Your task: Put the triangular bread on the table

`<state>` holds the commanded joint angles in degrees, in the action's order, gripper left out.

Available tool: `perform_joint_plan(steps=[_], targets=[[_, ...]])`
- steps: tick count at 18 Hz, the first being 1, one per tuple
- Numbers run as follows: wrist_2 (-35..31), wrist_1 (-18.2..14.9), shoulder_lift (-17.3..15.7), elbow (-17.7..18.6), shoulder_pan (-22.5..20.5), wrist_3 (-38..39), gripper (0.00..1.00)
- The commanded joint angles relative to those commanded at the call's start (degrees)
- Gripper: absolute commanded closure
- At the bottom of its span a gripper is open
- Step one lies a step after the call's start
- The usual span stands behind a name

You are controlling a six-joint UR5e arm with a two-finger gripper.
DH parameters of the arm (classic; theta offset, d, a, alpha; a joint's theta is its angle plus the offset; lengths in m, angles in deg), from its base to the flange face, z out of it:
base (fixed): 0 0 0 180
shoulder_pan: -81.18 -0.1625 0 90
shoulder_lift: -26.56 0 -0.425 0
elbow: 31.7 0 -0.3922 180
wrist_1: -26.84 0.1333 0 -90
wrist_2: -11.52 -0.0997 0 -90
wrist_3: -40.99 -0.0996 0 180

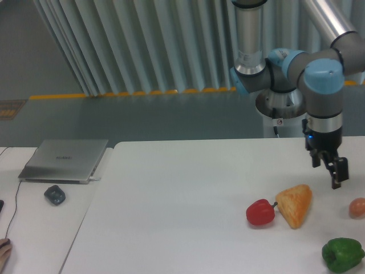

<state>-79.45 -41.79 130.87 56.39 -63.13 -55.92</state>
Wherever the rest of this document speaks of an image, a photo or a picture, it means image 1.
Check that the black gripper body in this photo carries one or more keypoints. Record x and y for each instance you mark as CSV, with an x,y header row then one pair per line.
x,y
322,141

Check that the triangular orange bread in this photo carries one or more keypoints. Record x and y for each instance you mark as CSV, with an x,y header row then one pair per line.
x,y
294,203

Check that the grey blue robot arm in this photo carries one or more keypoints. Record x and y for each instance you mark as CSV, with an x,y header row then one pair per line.
x,y
297,84

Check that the person's hand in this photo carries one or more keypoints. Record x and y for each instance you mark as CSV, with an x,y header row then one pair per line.
x,y
5,252

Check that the orange round fruit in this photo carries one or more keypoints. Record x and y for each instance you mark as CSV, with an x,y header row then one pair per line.
x,y
356,208

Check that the red bell pepper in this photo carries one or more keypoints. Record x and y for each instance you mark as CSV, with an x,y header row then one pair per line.
x,y
261,212

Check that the green bell pepper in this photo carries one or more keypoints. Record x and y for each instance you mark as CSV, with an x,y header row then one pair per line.
x,y
342,254

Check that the white laptop plug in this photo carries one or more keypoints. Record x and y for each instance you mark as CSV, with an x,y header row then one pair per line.
x,y
94,179

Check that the silver closed laptop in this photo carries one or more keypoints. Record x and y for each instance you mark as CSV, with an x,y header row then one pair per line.
x,y
64,161

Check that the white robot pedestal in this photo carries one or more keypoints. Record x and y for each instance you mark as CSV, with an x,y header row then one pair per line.
x,y
282,113

